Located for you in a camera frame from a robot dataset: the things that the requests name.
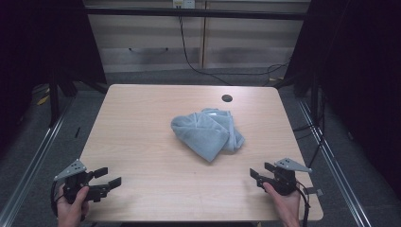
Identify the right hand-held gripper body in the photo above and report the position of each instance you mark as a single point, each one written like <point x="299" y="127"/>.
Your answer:
<point x="283" y="181"/>

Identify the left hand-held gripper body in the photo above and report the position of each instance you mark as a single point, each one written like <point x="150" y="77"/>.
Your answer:
<point x="74" y="181"/>

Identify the light blue towel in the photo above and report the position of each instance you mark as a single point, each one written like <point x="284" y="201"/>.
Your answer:
<point x="201" y="132"/>

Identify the person's right hand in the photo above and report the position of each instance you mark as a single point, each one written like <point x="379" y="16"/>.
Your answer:
<point x="288" y="209"/>

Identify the person's left hand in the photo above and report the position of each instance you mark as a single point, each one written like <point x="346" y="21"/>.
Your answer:
<point x="71" y="214"/>

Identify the grey tape piece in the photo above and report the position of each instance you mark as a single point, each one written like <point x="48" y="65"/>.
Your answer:
<point x="317" y="191"/>

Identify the small black stick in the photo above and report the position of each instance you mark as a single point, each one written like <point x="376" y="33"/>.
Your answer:
<point x="77" y="132"/>

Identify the black metal stand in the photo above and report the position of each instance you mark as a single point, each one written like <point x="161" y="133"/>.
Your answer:
<point x="315" y="104"/>
<point x="53" y="104"/>

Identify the yellow tape piece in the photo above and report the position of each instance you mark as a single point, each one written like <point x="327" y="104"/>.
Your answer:
<point x="42" y="100"/>

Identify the dark curtain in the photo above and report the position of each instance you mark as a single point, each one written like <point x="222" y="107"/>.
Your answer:
<point x="362" y="63"/>
<point x="31" y="47"/>

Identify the black horizontal bar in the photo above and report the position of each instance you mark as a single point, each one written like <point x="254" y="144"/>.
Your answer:
<point x="142" y="12"/>

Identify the metal floor rail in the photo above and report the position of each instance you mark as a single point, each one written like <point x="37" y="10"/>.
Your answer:
<point x="333" y="164"/>
<point x="28" y="170"/>

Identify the white wall socket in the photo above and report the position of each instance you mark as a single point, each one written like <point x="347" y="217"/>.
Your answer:
<point x="183" y="3"/>

